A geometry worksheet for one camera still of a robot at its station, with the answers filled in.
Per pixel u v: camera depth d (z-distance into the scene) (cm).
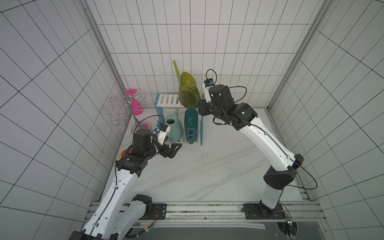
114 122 87
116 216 41
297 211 76
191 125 87
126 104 85
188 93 76
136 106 92
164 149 63
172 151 64
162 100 87
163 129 61
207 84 56
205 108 60
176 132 91
